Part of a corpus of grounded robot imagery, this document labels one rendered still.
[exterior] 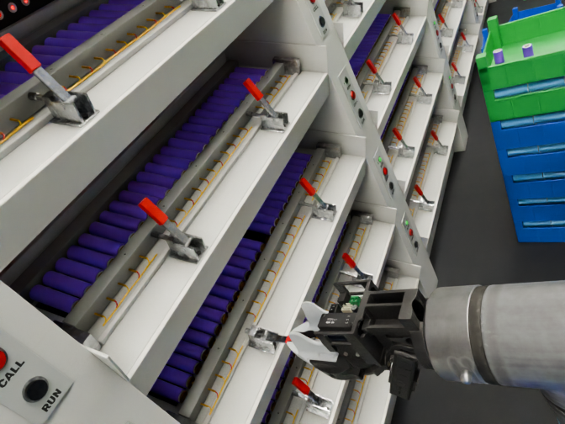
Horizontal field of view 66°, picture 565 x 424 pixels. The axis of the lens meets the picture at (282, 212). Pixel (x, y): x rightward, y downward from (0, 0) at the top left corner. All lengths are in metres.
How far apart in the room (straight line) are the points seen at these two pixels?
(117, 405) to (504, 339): 0.35
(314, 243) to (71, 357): 0.45
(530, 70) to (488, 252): 0.53
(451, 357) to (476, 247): 0.95
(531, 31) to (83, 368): 1.12
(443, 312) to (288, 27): 0.57
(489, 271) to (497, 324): 0.89
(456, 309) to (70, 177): 0.37
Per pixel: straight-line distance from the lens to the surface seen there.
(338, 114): 0.87
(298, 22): 0.81
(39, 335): 0.42
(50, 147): 0.45
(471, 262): 1.34
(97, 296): 0.51
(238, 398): 0.63
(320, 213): 0.78
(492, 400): 1.11
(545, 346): 0.41
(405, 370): 0.52
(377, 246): 0.98
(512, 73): 1.05
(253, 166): 0.63
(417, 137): 1.28
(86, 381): 0.45
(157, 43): 0.58
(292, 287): 0.70
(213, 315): 0.68
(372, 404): 1.00
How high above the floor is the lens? 0.99
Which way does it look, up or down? 32 degrees down
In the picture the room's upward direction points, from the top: 32 degrees counter-clockwise
